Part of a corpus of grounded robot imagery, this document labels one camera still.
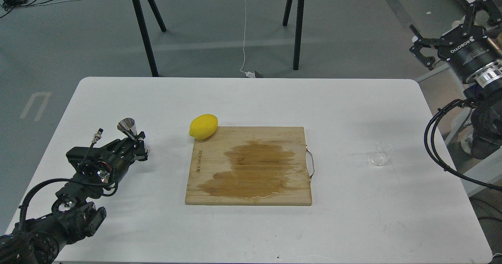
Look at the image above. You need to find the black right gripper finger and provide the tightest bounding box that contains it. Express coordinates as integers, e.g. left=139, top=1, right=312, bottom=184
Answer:
left=463, top=0, right=502, bottom=31
left=409, top=24, right=451, bottom=71

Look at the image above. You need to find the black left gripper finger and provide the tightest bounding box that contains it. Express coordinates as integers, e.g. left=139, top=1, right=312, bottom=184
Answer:
left=125, top=131, right=149, bottom=162

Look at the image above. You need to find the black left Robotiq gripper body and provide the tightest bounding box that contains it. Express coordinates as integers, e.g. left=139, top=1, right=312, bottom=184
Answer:
left=66, top=138, right=136, bottom=184

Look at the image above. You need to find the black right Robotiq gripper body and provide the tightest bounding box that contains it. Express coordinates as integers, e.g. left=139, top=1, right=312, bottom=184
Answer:
left=437, top=25, right=501, bottom=84

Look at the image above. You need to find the steel double jigger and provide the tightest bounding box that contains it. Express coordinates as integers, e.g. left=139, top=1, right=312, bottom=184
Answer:
left=117, top=118, right=149, bottom=148

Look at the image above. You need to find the clear small glass cup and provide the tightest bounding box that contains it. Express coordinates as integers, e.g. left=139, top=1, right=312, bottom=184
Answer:
left=369, top=141, right=394, bottom=166

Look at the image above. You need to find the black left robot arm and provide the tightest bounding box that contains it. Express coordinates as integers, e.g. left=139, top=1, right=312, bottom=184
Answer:
left=1, top=129, right=148, bottom=264

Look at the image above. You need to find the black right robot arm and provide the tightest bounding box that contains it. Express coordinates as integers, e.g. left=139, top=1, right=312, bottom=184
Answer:
left=409, top=0, right=502, bottom=192

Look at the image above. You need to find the yellow lemon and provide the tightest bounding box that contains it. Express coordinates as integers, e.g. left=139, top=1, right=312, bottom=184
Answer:
left=189, top=114, right=218, bottom=140

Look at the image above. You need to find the wooden cutting board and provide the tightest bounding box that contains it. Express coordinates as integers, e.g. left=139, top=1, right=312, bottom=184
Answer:
left=185, top=126, right=313, bottom=206

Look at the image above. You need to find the white hanging power cable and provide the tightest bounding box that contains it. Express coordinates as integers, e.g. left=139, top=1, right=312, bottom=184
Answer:
left=239, top=0, right=256, bottom=78

